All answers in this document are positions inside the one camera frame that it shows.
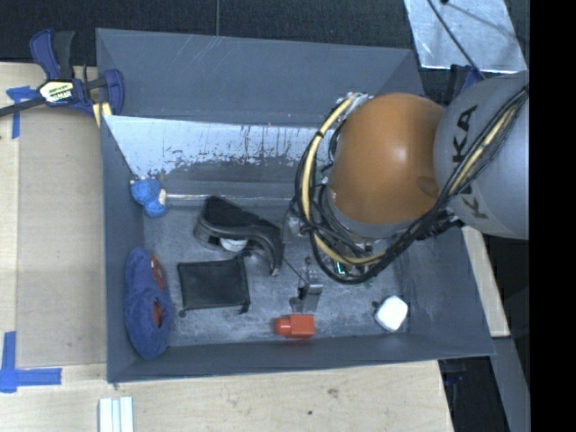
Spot white rounded cube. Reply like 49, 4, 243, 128
373, 295, 410, 333

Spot grey metal bin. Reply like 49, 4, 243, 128
94, 27, 497, 384

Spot blue toy figure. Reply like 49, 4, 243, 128
130, 175, 169, 219

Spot black flat square pouch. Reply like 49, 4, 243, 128
176, 256, 252, 315

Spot black tape dispenser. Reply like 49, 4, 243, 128
193, 194, 285, 277

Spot blue and red plush toy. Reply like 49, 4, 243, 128
123, 246, 174, 361

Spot red plastic block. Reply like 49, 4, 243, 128
274, 313, 317, 339

